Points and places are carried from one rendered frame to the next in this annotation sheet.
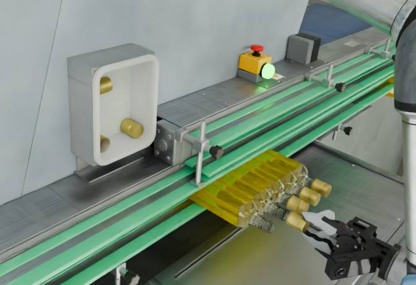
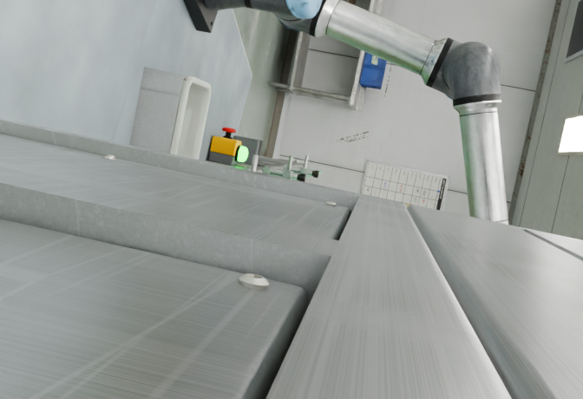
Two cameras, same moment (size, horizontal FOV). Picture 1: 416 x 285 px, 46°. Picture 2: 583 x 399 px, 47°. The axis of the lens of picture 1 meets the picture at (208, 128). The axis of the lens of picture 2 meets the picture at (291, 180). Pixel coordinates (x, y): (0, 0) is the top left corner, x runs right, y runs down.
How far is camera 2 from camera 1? 0.87 m
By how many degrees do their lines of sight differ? 38
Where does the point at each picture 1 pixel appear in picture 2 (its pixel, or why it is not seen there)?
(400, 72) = (461, 76)
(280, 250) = not seen: hidden behind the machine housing
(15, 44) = (127, 32)
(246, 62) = (221, 143)
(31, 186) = not seen: hidden behind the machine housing
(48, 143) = not seen: hidden behind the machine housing
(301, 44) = (248, 142)
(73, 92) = (145, 106)
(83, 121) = (156, 138)
